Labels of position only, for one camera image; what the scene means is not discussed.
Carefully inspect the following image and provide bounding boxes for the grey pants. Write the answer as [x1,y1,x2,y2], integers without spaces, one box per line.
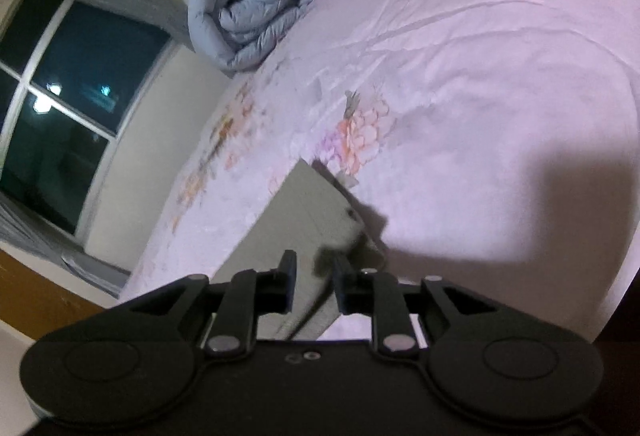
[209,157,367,342]

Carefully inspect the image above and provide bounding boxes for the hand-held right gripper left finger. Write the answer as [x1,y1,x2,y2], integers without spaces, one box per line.
[112,249,298,357]

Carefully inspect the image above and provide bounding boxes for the pink floral bed sheet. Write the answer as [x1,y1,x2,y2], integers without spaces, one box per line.
[120,0,640,344]

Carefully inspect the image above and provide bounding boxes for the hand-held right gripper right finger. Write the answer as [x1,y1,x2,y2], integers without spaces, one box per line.
[332,252,497,360]

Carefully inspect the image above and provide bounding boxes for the light blue rolled quilt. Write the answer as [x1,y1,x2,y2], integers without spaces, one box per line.
[187,0,327,73]

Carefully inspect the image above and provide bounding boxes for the window with white frame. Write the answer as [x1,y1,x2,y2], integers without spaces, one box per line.
[0,0,177,237]

